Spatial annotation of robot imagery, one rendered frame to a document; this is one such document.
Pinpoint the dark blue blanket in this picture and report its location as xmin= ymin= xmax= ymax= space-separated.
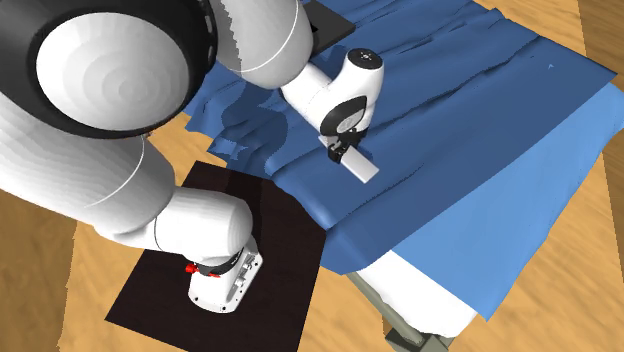
xmin=184 ymin=0 xmax=618 ymax=275

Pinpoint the dark robot stand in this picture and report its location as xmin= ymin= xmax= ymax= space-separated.
xmin=104 ymin=160 xmax=329 ymax=352

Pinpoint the black flat rectangular slab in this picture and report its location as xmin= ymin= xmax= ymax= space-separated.
xmin=301 ymin=0 xmax=358 ymax=56

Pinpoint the bed with white mattress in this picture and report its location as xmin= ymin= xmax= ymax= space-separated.
xmin=184 ymin=0 xmax=624 ymax=352

